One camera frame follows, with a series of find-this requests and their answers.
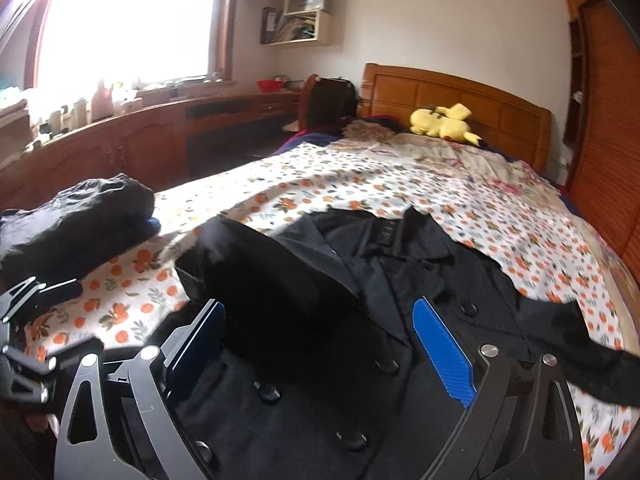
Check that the yellow Pikachu plush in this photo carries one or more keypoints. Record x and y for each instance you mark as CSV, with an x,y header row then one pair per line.
x,y
445,123

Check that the wooden desk cabinet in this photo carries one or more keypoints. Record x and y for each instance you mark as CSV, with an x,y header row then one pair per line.
x,y
150,145

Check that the white wall shelf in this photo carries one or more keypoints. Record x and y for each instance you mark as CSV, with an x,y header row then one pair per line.
x,y
296,23

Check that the orange print bed sheet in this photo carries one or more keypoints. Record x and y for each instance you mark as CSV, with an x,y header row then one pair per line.
x,y
127,297

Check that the red bowl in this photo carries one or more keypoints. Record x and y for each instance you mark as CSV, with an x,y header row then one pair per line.
x,y
270,85

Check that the wooden louvered wardrobe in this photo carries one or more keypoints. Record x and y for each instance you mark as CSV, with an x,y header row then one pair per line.
x,y
604,174

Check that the pink bottle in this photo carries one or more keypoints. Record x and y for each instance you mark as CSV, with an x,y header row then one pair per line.
x,y
102,105

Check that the black double-breasted coat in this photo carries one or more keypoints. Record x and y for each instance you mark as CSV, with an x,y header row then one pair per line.
x,y
321,374

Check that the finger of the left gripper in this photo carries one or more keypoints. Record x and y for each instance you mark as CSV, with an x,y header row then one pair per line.
x,y
46,296

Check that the folded black garment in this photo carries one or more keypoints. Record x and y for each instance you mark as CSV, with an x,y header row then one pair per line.
x,y
76,231

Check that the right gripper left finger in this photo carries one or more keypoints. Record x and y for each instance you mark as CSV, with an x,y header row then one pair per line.
x,y
189,348

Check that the chair with black bag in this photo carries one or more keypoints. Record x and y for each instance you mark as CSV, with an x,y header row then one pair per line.
x,y
324,101

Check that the floral beige quilt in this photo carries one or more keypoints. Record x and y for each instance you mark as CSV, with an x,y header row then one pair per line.
x,y
506,211

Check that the window with wooden frame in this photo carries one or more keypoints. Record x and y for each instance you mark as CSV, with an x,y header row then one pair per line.
x,y
67,48

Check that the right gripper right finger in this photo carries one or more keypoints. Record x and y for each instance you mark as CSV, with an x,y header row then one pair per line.
x,y
459,374

